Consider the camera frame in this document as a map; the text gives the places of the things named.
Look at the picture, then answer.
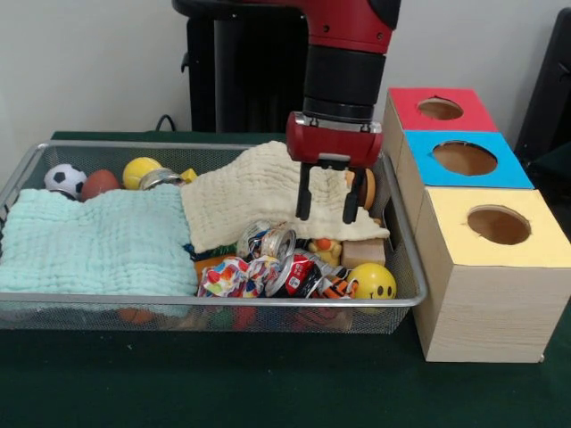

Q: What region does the reddish brown ball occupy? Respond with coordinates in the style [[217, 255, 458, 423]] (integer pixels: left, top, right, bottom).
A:
[[79, 169, 121, 202]]

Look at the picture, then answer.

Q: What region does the shallow clear mesh bin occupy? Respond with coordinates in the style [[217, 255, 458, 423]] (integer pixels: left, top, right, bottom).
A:
[[0, 140, 428, 333]]

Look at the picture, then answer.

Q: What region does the dark green side-table cloth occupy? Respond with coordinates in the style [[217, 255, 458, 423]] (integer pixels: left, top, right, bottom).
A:
[[517, 141, 571, 210]]

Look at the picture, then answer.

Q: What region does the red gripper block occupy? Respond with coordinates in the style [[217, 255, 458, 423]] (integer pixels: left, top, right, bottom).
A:
[[285, 111, 385, 225]]

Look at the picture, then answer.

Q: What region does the pale mint muslin cloth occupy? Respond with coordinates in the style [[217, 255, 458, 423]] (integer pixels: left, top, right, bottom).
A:
[[0, 185, 200, 298]]

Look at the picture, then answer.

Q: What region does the wooden box with three holes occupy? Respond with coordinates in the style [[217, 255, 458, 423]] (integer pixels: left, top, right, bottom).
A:
[[381, 86, 571, 363]]

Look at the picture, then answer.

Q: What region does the colourful polka-dot wrapper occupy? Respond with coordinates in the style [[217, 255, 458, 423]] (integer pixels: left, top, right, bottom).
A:
[[197, 256, 281, 299]]

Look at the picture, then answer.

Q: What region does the plain wooden cube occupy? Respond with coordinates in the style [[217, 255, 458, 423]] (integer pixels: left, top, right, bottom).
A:
[[341, 238, 387, 268]]

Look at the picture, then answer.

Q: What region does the crushed red drink can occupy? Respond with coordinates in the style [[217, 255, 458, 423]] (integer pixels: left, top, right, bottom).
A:
[[265, 251, 327, 299]]

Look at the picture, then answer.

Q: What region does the black chair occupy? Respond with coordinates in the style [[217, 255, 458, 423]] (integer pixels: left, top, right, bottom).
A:
[[512, 7, 571, 166]]

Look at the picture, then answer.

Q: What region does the dark green table cloth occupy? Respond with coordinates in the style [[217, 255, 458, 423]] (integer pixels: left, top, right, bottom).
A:
[[0, 130, 571, 428]]

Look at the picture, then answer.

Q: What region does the cream muslin cloth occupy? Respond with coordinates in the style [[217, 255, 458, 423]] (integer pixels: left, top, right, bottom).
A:
[[180, 140, 392, 254]]

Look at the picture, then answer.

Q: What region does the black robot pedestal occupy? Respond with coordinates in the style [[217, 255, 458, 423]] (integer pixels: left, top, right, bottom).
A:
[[182, 12, 310, 134]]

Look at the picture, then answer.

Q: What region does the yellow smiley ball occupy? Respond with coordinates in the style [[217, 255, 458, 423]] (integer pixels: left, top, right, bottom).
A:
[[350, 262, 397, 300]]

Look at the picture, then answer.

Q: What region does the plain yellow ball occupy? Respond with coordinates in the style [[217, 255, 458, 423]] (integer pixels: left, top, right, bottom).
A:
[[122, 157, 162, 191]]

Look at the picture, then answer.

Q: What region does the small soccer ball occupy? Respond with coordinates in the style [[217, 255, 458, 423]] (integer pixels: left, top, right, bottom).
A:
[[43, 163, 88, 201]]

